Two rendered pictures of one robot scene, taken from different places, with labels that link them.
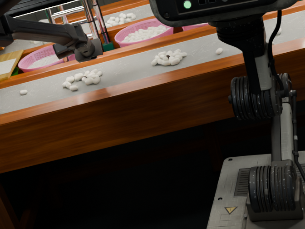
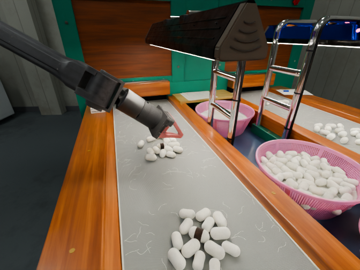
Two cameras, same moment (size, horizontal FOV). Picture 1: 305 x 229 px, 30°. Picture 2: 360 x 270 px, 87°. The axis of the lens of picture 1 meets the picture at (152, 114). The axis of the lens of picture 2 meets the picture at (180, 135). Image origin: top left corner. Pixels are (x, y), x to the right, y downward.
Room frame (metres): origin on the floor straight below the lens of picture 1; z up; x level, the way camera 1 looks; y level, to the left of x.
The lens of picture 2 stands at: (1.87, -0.30, 1.07)
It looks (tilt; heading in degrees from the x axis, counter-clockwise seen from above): 28 degrees down; 65
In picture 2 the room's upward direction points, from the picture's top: straight up
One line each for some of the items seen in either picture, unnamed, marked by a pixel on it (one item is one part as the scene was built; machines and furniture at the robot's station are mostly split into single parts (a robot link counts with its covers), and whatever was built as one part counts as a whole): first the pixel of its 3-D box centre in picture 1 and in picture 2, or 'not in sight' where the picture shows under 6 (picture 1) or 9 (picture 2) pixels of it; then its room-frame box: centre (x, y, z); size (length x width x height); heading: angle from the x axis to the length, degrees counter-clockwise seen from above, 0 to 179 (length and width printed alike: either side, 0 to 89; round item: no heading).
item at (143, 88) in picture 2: not in sight; (140, 88); (2.10, 0.67, 0.83); 0.30 x 0.06 x 0.07; 173
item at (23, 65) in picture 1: (51, 65); (223, 118); (2.41, 0.37, 0.72); 0.27 x 0.27 x 0.10
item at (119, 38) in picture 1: (147, 40); (303, 177); (2.36, -0.07, 0.72); 0.27 x 0.27 x 0.10
